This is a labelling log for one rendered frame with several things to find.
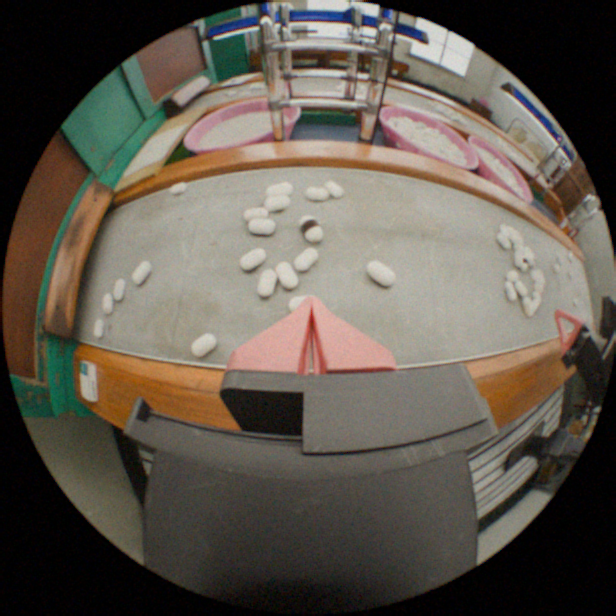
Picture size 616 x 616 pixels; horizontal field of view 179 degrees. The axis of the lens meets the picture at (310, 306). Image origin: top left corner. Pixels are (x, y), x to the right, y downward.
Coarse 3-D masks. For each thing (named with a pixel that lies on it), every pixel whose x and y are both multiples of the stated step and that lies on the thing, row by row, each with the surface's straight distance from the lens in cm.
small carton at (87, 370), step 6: (84, 366) 40; (90, 366) 40; (84, 372) 41; (90, 372) 40; (84, 378) 41; (90, 378) 40; (84, 384) 41; (90, 384) 40; (84, 390) 42; (90, 390) 40; (96, 390) 41; (84, 396) 42; (90, 396) 40; (96, 396) 41
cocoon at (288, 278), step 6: (282, 264) 25; (288, 264) 25; (276, 270) 25; (282, 270) 24; (288, 270) 24; (282, 276) 24; (288, 276) 24; (294, 276) 24; (282, 282) 24; (288, 282) 24; (294, 282) 24; (288, 288) 24
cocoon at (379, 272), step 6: (372, 264) 25; (378, 264) 25; (372, 270) 25; (378, 270) 25; (384, 270) 25; (390, 270) 26; (372, 276) 25; (378, 276) 25; (384, 276) 25; (390, 276) 25; (384, 282) 25; (390, 282) 25
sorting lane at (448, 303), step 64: (192, 192) 40; (256, 192) 34; (384, 192) 36; (448, 192) 44; (128, 256) 42; (192, 256) 32; (320, 256) 27; (384, 256) 28; (448, 256) 34; (512, 256) 48; (128, 320) 36; (192, 320) 28; (256, 320) 25; (384, 320) 26; (448, 320) 30; (512, 320) 41
